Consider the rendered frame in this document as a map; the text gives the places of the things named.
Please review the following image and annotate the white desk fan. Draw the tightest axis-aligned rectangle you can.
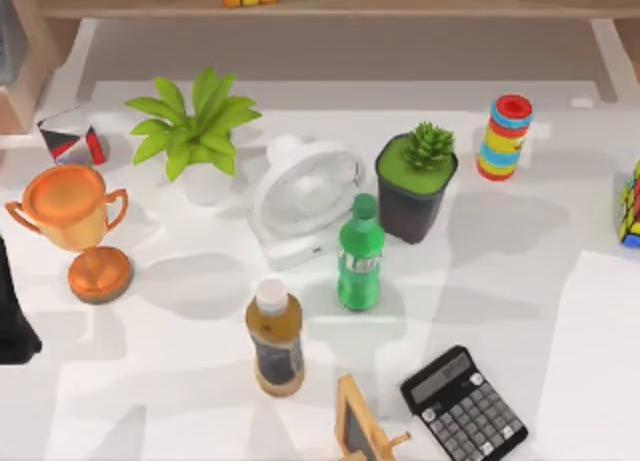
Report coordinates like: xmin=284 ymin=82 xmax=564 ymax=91
xmin=251 ymin=134 xmax=367 ymax=272

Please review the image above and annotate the green bottle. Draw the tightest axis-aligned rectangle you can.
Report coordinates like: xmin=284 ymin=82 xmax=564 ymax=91
xmin=337 ymin=193 xmax=386 ymax=313

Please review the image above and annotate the succulent in black pot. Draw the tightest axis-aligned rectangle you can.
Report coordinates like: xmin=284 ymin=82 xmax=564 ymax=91
xmin=375 ymin=121 xmax=460 ymax=246

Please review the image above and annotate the brown bottle with white cap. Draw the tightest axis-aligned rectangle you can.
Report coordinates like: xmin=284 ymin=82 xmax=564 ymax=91
xmin=244 ymin=278 xmax=306 ymax=398

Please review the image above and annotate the leafy plant in white pot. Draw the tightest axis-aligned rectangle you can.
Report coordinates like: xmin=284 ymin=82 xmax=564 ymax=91
xmin=123 ymin=66 xmax=264 ymax=206

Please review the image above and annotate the stack of coloured rings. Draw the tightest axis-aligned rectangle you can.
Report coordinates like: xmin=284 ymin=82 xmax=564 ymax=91
xmin=475 ymin=93 xmax=535 ymax=183

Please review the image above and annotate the wooden framed blackboard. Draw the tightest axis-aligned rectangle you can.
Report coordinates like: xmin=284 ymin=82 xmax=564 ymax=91
xmin=335 ymin=374 xmax=412 ymax=461

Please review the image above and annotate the wooden shelf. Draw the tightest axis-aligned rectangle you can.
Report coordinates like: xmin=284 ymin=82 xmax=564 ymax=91
xmin=0 ymin=0 xmax=640 ymax=137

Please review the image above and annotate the black calculator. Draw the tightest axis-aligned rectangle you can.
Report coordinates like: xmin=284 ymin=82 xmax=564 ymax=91
xmin=400 ymin=345 xmax=530 ymax=461

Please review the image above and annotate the copper trophy cup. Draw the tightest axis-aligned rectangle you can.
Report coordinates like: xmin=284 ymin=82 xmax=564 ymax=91
xmin=4 ymin=164 xmax=135 ymax=305

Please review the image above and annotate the red black white polyhedron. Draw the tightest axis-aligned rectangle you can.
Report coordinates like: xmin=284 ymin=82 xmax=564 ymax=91
xmin=37 ymin=107 xmax=108 ymax=166

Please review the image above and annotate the multicoloured puzzle cube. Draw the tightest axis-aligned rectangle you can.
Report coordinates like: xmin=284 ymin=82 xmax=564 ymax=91
xmin=618 ymin=158 xmax=640 ymax=250

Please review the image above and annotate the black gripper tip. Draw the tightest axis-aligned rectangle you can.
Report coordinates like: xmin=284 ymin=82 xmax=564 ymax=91
xmin=0 ymin=235 xmax=43 ymax=366

